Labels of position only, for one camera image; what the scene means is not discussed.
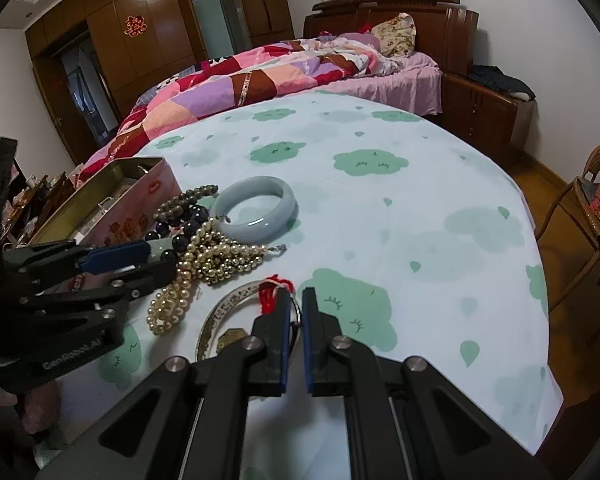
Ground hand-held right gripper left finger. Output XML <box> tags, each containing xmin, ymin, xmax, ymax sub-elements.
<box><xmin>35</xmin><ymin>287</ymin><xmax>293</xmax><ymax>480</ymax></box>

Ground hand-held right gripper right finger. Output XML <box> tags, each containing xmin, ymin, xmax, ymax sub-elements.
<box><xmin>301</xmin><ymin>287</ymin><xmax>556</xmax><ymax>480</ymax></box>

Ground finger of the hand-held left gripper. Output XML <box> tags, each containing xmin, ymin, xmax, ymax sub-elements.
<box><xmin>17</xmin><ymin>249</ymin><xmax>178</xmax><ymax>331</ymax></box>
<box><xmin>2</xmin><ymin>239</ymin><xmax>151</xmax><ymax>281</ymax></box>

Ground pink tin box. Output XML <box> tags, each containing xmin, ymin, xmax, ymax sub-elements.
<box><xmin>27</xmin><ymin>156</ymin><xmax>191</xmax><ymax>261</ymax></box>

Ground dark purple bead bracelet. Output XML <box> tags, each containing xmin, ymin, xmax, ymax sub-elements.
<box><xmin>142</xmin><ymin>202</ymin><xmax>211</xmax><ymax>266</ymax></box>

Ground cream pearl necklace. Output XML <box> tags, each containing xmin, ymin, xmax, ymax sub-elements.
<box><xmin>146</xmin><ymin>217</ymin><xmax>287</xmax><ymax>336</ymax></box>

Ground silver bangle with red thread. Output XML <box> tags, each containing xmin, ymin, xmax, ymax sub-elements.
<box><xmin>196</xmin><ymin>274</ymin><xmax>306</xmax><ymax>363</ymax></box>

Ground brown bead bracelet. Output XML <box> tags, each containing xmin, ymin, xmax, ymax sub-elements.
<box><xmin>154</xmin><ymin>185</ymin><xmax>221</xmax><ymax>226</ymax></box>

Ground pale jade bangle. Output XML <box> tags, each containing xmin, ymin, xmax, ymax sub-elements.
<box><xmin>209</xmin><ymin>176</ymin><xmax>299</xmax><ymax>243</ymax></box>

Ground person's left hand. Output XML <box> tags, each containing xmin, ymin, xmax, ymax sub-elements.
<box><xmin>0</xmin><ymin>377</ymin><xmax>61</xmax><ymax>443</ymax></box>

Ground gold pendant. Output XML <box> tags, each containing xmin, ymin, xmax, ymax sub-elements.
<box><xmin>216</xmin><ymin>326</ymin><xmax>248</xmax><ymax>358</ymax></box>

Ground wooden television cabinet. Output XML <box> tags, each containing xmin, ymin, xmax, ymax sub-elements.
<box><xmin>2</xmin><ymin>160</ymin><xmax>76</xmax><ymax>251</ymax></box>

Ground patchwork quilt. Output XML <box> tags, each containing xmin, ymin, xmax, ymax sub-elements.
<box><xmin>77</xmin><ymin>37</ymin><xmax>406</xmax><ymax>181</ymax></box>

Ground wooden wardrobe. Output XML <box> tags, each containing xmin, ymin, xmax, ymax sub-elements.
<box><xmin>25</xmin><ymin>0</ymin><xmax>296</xmax><ymax>136</ymax></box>

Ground pink bed sheet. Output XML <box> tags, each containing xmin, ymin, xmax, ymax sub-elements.
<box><xmin>312</xmin><ymin>50</ymin><xmax>443</xmax><ymax>116</ymax></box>

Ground wooden nightstand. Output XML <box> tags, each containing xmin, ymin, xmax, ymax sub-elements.
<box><xmin>440</xmin><ymin>72</ymin><xmax>536</xmax><ymax>168</ymax></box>

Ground wicker chair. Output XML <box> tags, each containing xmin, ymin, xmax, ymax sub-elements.
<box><xmin>535</xmin><ymin>142</ymin><xmax>600</xmax><ymax>321</ymax></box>

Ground floral pillow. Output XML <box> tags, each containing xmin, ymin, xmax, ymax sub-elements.
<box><xmin>370</xmin><ymin>12</ymin><xmax>417</xmax><ymax>58</ymax></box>

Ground dark clothes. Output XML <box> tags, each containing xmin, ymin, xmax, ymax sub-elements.
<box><xmin>467</xmin><ymin>64</ymin><xmax>537</xmax><ymax>101</ymax></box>

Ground wooden bed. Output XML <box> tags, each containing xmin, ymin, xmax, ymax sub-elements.
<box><xmin>75</xmin><ymin>0</ymin><xmax>481</xmax><ymax>181</ymax></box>

